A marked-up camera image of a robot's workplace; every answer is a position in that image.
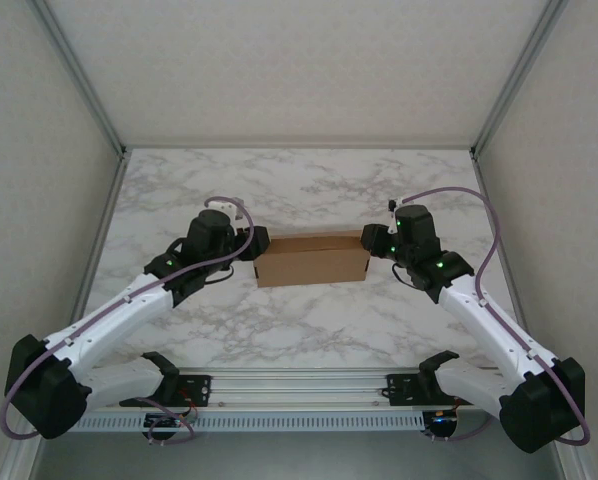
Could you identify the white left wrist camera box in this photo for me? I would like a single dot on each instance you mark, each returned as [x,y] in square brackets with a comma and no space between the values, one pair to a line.
[231,205]

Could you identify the aluminium back rail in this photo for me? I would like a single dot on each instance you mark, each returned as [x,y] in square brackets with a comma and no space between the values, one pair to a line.
[299,146]

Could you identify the left controller board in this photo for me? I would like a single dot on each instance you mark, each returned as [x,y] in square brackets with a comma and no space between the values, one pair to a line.
[161,422]

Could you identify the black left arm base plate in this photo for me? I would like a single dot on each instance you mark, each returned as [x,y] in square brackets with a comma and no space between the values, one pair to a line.
[194,382]

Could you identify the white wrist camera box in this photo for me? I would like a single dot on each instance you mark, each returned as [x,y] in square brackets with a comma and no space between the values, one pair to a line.
[393,225]
[231,205]

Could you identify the aluminium side rail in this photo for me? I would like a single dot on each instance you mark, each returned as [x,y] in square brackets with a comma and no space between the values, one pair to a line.
[483,182]
[110,200]

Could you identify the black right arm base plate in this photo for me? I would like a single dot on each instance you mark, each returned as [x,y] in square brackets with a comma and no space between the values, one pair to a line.
[399,390]

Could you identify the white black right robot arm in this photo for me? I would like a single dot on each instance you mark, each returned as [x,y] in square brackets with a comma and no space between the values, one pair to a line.
[534,415]

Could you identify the controller board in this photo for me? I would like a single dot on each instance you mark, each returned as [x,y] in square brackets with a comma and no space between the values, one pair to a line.
[444,422]
[161,422]

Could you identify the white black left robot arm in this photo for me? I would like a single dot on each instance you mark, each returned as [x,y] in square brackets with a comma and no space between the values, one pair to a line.
[49,395]

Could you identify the aluminium lower frame leg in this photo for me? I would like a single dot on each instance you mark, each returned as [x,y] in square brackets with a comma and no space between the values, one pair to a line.
[576,470]
[16,465]

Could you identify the aluminium front rail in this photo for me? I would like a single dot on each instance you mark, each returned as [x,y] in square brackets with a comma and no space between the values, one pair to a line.
[299,390]

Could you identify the right controller board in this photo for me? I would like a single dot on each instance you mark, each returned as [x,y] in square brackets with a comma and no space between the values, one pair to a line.
[444,422]

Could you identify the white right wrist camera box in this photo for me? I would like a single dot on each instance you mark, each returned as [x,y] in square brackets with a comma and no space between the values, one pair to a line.
[393,225]

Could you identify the aluminium frame post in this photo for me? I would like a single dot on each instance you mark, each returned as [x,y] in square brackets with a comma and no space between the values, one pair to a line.
[515,80]
[82,80]

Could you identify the brown cardboard box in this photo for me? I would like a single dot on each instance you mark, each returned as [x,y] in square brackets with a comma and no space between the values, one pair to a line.
[309,265]

